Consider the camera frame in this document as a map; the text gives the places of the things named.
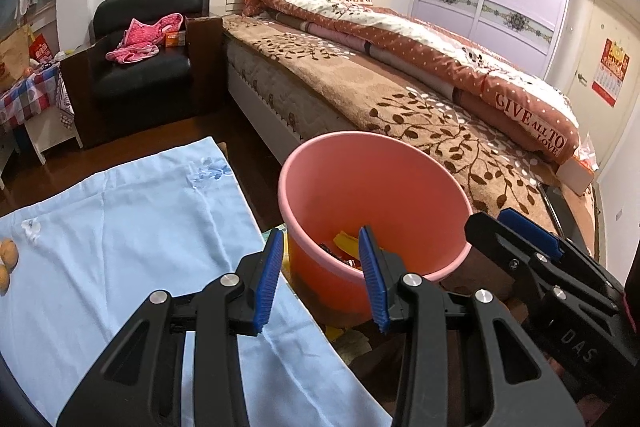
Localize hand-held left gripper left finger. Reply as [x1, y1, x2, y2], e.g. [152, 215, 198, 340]
[56, 227, 285, 427]

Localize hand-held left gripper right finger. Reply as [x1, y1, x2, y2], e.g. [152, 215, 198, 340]
[358, 226, 586, 427]

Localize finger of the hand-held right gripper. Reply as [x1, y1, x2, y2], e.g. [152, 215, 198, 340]
[464, 207, 624, 309]

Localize pink plastic bucket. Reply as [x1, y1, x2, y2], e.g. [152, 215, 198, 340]
[277, 132, 473, 328]

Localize black phone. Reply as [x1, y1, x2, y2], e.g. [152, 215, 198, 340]
[537, 182, 576, 238]

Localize white box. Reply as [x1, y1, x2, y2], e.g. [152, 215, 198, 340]
[557, 157, 598, 195]

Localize light blue cloth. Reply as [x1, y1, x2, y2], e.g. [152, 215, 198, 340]
[0, 136, 393, 427]

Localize brown leaf-pattern blanket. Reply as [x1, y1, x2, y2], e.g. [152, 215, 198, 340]
[222, 14, 596, 253]

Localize dotted pink quilt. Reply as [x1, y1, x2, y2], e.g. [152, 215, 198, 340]
[242, 0, 581, 162]

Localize cream door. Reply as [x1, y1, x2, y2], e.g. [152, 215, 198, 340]
[545, 0, 640, 172]

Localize black leather armchair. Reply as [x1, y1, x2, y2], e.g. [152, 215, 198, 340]
[60, 0, 224, 150]

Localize white side table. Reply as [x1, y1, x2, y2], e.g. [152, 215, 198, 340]
[0, 104, 83, 168]

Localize patterned towel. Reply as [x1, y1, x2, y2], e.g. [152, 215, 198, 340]
[54, 72, 76, 128]

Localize pink garment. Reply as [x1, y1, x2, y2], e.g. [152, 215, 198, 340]
[105, 13, 185, 66]

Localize red gift bag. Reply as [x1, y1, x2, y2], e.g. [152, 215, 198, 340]
[28, 34, 53, 68]

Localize brown paper bag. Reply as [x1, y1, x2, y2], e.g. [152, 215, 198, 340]
[0, 24, 32, 90]

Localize red wall calendar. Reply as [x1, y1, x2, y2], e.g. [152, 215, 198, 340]
[591, 38, 630, 108]

